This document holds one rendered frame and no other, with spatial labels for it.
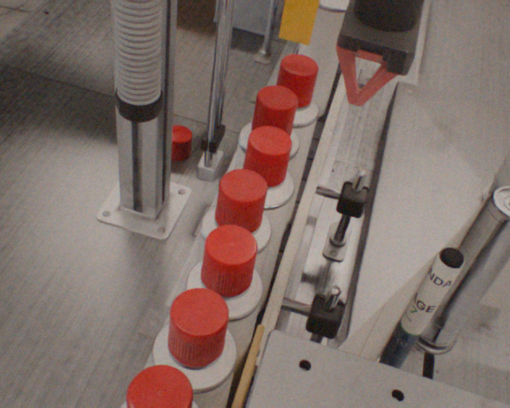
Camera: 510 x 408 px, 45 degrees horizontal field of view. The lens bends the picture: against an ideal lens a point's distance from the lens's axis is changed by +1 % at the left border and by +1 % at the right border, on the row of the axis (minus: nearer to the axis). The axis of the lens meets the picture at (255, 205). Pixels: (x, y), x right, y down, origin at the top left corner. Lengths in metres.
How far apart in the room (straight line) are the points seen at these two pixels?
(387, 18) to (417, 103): 0.35
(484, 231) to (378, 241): 0.20
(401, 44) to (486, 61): 0.60
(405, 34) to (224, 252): 0.28
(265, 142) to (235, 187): 0.05
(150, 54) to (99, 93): 0.47
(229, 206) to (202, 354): 0.10
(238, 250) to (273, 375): 0.13
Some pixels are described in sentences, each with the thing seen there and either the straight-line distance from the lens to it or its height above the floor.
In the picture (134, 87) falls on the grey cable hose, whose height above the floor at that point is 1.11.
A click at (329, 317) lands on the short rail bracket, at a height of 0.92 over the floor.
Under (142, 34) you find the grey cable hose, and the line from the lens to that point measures 0.42.
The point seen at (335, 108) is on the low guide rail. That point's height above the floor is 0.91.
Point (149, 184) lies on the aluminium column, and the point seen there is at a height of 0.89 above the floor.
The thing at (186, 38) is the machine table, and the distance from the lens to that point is 1.02.
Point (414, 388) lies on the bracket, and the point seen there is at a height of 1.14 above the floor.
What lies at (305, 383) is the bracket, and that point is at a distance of 0.26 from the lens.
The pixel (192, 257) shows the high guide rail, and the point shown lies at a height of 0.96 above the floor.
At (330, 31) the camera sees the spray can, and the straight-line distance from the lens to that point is 0.73.
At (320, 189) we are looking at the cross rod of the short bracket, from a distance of 0.67.
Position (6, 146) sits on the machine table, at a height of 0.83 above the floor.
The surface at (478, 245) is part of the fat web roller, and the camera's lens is 0.51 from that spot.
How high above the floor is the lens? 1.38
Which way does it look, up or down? 47 degrees down
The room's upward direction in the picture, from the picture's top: 11 degrees clockwise
